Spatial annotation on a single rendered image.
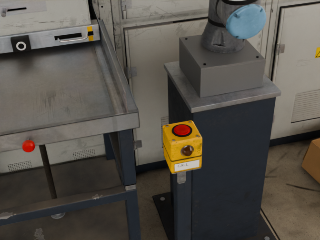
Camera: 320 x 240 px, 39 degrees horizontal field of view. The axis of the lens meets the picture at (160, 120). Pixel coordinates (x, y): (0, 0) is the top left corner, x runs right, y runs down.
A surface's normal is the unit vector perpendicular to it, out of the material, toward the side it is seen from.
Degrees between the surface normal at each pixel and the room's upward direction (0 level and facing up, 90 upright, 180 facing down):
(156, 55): 90
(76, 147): 90
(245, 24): 99
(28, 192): 0
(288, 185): 0
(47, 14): 90
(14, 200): 0
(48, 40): 90
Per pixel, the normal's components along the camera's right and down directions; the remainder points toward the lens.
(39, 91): -0.04, -0.81
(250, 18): 0.21, 0.69
